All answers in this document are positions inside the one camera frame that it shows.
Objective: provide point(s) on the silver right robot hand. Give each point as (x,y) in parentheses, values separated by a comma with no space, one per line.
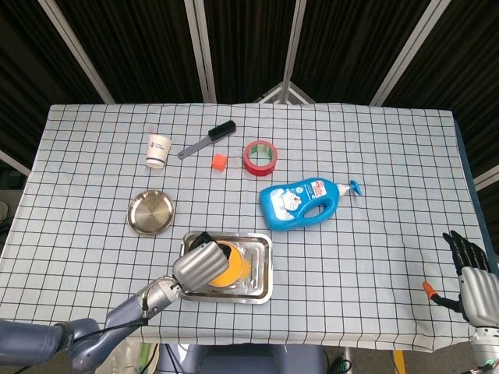
(477,288)

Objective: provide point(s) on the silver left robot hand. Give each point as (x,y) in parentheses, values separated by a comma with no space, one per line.
(199,269)

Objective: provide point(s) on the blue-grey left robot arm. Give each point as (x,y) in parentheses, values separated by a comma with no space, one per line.
(124,311)

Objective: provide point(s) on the beige bowl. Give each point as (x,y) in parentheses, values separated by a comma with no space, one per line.
(228,285)

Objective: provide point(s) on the rectangular steel tray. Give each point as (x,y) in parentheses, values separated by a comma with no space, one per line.
(257,280)

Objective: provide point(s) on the white grid-patterned tablecloth table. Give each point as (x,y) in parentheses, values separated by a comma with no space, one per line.
(351,253)

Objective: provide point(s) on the round steel plate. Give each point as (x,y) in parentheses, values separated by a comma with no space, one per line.
(150,212)

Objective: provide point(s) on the blue pump detergent bottle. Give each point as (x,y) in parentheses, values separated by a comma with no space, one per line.
(280,210)

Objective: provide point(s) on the blue-grey robot torso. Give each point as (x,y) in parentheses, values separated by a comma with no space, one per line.
(241,360)

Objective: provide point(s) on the orange cube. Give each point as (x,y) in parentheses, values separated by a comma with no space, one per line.
(219,163)

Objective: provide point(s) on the red tape roll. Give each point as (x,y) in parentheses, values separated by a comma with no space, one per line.
(250,166)

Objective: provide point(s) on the white paper cup blue logo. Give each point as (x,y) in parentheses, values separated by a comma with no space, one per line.
(159,150)

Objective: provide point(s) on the grey brush black bristles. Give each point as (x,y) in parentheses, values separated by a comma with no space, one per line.
(222,130)

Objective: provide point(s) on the black screen panel white frame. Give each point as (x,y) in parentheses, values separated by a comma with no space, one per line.
(23,58)
(475,58)
(136,46)
(343,46)
(249,43)

